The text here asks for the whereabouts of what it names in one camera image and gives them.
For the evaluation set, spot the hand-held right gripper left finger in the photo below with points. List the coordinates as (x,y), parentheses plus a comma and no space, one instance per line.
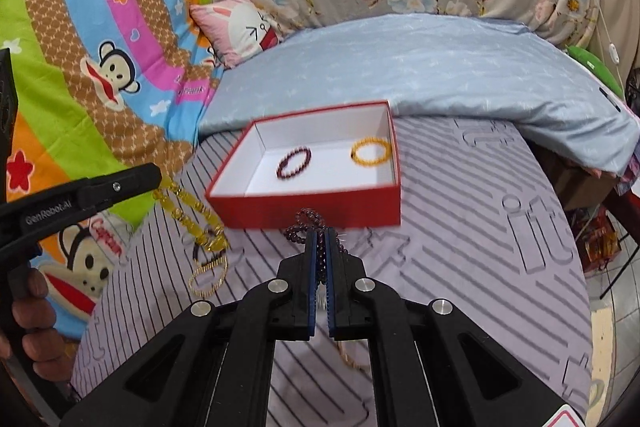
(312,267)

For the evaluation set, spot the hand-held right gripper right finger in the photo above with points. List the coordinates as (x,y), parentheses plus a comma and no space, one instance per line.
(330,267)

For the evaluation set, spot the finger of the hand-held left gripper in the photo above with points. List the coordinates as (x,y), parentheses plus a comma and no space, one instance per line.
(125,184)

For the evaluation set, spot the dark red bead strand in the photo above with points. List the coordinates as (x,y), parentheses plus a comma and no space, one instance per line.
(300,219)

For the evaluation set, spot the red cardboard box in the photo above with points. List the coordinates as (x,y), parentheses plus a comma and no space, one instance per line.
(300,209)

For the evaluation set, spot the gold bangle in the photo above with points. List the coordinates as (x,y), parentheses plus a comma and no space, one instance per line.
(200,294)

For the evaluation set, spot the person's left hand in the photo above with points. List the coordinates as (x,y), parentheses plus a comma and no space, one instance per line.
(35,307)

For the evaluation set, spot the cartoon monkey blanket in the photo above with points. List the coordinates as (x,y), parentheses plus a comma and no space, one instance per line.
(100,7)

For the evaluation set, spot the pink rabbit pillow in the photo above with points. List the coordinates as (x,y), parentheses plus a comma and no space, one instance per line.
(235,27)

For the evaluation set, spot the light blue pillow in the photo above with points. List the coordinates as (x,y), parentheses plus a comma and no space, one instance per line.
(400,57)

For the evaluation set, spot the brown cardboard box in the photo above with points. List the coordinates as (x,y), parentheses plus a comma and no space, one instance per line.
(575,187)

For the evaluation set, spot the orange packaged box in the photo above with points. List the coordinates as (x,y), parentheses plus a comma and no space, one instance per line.
(600,247)

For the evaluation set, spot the green plush object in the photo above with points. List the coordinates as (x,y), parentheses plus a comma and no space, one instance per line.
(595,64)

